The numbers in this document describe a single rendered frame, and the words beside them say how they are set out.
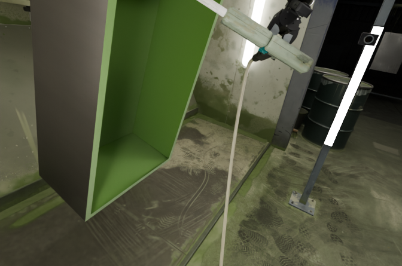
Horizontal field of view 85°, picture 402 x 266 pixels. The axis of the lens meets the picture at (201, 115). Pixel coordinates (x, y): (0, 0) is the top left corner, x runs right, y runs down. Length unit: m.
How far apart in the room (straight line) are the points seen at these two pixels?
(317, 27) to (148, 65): 1.78
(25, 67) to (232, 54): 2.03
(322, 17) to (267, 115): 1.15
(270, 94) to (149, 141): 1.65
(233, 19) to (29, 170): 1.65
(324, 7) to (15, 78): 2.65
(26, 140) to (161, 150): 0.94
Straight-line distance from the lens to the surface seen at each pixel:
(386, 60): 7.41
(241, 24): 0.70
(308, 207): 2.19
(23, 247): 1.72
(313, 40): 2.59
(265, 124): 2.83
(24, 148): 1.92
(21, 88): 2.01
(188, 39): 1.19
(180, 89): 1.25
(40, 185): 1.96
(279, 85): 2.67
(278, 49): 0.72
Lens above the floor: 1.32
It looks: 23 degrees down
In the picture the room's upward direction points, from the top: 9 degrees clockwise
